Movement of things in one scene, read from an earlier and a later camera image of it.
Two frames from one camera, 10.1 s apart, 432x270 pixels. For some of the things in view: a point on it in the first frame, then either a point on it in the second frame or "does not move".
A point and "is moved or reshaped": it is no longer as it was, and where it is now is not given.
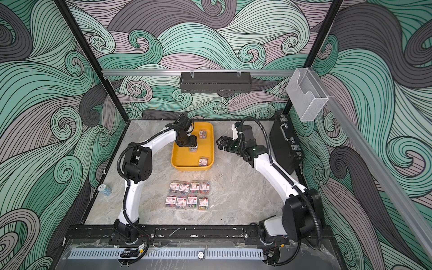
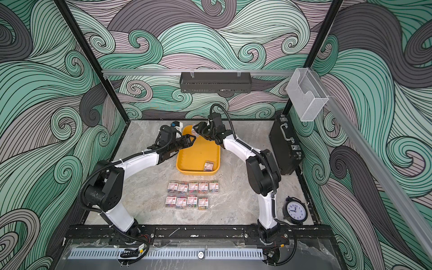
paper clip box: (203, 161) → (208, 166)
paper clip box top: (194, 188) does not move
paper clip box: (174, 187) does not move
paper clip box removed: (181, 203) does not move
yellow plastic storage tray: (182, 160) is moved or reshaped
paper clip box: (192, 202) does not move
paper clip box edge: (203, 203) does not move
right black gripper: (224, 139) → (201, 130)
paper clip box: (205, 187) does not move
